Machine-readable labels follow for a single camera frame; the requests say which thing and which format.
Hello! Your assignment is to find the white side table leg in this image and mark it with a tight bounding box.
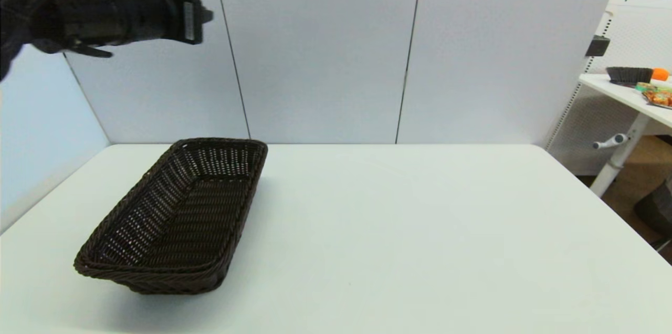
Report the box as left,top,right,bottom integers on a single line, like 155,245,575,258
591,112,653,198

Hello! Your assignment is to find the white side table top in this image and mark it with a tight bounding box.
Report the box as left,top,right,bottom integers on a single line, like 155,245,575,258
579,74,672,130

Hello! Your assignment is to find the orange red snack packet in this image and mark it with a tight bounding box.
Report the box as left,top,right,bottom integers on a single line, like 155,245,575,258
643,90,672,109

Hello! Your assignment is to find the small black basket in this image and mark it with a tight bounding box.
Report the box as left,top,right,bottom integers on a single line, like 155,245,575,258
606,66,654,87

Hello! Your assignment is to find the dark brown wicker basket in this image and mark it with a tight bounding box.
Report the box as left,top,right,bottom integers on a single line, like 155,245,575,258
73,138,269,295

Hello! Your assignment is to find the black box on pegboard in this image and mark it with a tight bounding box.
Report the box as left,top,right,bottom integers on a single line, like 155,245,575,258
585,35,611,58

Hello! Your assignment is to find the dark grey bin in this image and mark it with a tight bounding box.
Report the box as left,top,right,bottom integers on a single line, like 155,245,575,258
634,179,672,252

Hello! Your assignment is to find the white perforated pegboard panel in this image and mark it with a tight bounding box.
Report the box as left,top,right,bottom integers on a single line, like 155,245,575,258
545,0,672,177

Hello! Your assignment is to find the white grey crank handle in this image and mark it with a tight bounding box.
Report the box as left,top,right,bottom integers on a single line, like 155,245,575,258
593,133,629,150

